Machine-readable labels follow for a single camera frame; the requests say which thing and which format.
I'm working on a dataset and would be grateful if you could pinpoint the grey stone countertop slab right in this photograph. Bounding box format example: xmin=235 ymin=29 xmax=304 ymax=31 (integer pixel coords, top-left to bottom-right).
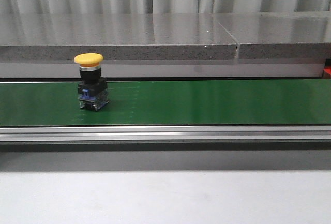
xmin=213 ymin=11 xmax=330 ymax=62

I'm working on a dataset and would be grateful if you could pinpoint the grey stone countertop slab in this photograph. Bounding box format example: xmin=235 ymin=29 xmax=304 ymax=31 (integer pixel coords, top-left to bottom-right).
xmin=213 ymin=11 xmax=330 ymax=62
xmin=1 ymin=14 xmax=236 ymax=63

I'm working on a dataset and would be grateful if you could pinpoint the green conveyor belt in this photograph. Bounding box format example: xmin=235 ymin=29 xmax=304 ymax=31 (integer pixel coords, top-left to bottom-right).
xmin=1 ymin=79 xmax=330 ymax=126

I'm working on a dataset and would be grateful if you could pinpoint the grey stone countertop slab left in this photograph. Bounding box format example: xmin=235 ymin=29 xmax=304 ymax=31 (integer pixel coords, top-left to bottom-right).
xmin=1 ymin=14 xmax=236 ymax=63

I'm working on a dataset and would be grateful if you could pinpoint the red plastic tray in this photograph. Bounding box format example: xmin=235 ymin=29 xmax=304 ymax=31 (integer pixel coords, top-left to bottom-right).
xmin=322 ymin=66 xmax=331 ymax=79

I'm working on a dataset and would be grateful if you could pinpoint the aluminium conveyor side rail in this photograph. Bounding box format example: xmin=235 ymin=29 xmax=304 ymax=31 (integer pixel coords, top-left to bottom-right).
xmin=1 ymin=125 xmax=330 ymax=145

